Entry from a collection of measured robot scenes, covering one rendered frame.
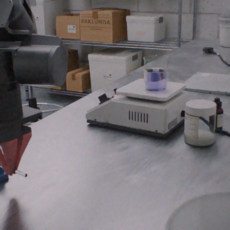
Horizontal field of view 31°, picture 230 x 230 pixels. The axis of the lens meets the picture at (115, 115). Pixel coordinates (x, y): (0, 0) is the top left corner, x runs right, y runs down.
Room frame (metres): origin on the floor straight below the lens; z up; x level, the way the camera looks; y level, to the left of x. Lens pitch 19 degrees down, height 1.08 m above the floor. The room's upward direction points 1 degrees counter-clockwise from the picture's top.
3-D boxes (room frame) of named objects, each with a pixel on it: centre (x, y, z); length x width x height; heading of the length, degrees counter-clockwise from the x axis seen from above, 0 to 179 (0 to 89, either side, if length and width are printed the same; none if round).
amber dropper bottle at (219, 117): (0.84, -0.22, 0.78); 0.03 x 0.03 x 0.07
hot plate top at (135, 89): (0.86, -0.08, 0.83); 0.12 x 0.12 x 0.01; 59
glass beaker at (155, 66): (0.84, -0.09, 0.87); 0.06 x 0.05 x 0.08; 138
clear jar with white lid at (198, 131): (0.76, -0.17, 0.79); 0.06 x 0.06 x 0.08
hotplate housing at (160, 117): (0.88, -0.06, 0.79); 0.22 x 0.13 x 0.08; 59
